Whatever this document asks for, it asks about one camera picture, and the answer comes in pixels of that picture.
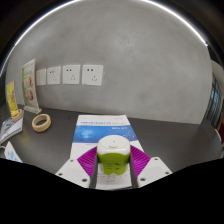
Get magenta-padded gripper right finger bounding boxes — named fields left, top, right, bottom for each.
left=128, top=144, right=173, bottom=189

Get white power strip blue sockets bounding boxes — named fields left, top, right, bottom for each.
left=3, top=141, right=24, bottom=164

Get large menu sign acrylic stand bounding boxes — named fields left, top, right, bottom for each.
left=20, top=58, right=43, bottom=115

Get white ceiling light strip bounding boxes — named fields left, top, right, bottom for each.
left=0, top=0, right=208, bottom=78

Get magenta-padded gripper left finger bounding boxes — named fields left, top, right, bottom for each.
left=55, top=145, right=100, bottom=190

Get white wall switch plate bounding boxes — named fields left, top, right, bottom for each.
left=35, top=68, right=48, bottom=87

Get green and white charger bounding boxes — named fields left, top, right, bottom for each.
left=96, top=135, right=131, bottom=176

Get grey booklet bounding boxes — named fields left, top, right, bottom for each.
left=0, top=114, right=25, bottom=145

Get white and blue book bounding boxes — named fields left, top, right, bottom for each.
left=69, top=114, right=145, bottom=191

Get black-framed glass partition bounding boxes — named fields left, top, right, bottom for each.
left=204, top=71, right=224, bottom=130

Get small green sign card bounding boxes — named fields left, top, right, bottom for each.
left=5, top=80, right=20, bottom=118

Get beige tape roll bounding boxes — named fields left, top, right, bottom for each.
left=11, top=108, right=24, bottom=122
left=31, top=113, right=53, bottom=133

